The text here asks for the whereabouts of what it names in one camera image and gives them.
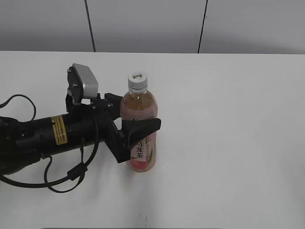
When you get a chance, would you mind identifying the pink peach tea bottle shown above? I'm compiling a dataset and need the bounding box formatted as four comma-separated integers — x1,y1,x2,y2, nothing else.
121,88,158,172

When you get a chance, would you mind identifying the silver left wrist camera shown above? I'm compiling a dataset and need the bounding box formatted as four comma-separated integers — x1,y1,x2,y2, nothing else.
67,63,98,105

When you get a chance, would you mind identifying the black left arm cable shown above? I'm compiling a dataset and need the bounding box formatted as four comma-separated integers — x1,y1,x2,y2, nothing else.
0,94,99,193

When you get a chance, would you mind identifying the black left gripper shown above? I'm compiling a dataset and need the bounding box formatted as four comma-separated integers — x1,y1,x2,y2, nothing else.
91,93,161,163

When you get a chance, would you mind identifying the white bottle cap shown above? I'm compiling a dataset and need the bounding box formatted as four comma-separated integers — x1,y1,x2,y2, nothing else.
128,72,148,90

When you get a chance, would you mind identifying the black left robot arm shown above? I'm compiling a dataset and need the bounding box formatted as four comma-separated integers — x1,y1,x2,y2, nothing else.
0,93,161,175

